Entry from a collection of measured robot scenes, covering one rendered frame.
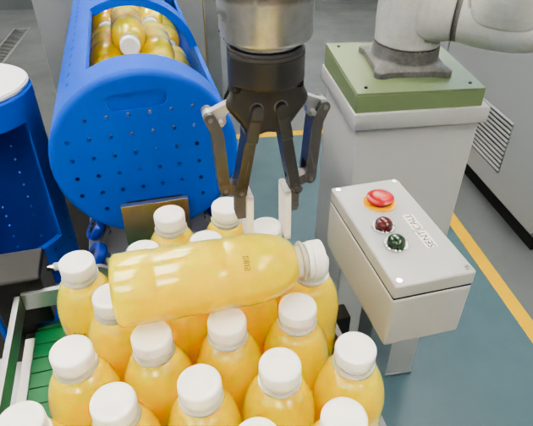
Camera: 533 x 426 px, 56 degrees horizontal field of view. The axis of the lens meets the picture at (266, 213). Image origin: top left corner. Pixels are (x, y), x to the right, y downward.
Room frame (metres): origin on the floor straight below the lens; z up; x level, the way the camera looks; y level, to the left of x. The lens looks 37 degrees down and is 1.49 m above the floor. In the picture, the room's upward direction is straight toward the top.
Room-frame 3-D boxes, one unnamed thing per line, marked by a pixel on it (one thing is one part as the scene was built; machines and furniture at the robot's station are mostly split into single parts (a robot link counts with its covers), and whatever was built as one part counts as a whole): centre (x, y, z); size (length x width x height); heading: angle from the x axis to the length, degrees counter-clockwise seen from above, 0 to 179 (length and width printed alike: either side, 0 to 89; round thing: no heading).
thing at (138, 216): (0.63, 0.17, 0.99); 0.10 x 0.02 x 0.12; 105
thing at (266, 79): (0.48, 0.00, 1.29); 0.08 x 0.07 x 0.09; 104
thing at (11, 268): (0.53, 0.35, 0.95); 0.10 x 0.07 x 0.10; 105
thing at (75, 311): (0.42, 0.21, 1.00); 0.07 x 0.07 x 0.19
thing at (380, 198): (0.55, -0.15, 1.11); 0.04 x 0.04 x 0.01
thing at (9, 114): (1.11, 0.70, 0.59); 0.28 x 0.28 x 0.88
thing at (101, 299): (0.37, 0.16, 1.10); 0.04 x 0.04 x 0.02
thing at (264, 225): (0.48, 0.00, 1.10); 0.04 x 0.04 x 0.02
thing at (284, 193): (0.49, -0.02, 1.14); 0.03 x 0.01 x 0.07; 14
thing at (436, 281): (0.50, -0.16, 1.05); 0.20 x 0.10 x 0.10; 15
